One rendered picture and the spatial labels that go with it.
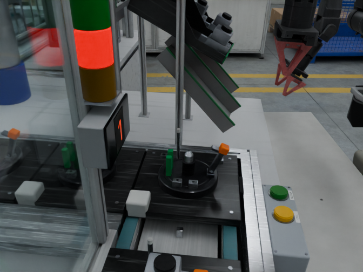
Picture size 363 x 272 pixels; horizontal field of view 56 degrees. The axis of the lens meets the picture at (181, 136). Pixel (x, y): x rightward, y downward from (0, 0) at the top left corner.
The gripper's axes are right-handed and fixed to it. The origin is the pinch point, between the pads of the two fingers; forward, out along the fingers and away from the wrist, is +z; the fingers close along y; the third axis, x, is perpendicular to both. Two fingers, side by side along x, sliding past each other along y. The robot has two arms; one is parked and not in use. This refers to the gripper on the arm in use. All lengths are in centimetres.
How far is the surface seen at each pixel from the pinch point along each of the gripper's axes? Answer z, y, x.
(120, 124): 3.1, 23.2, -28.5
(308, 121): 36, -52, 23
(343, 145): 118, -183, 97
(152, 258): 15.7, 37.4, -20.8
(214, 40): -0.5, -19.2, -15.3
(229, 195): 26.5, 8.8, -8.9
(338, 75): 115, -355, 140
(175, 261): 14.8, 38.2, -17.5
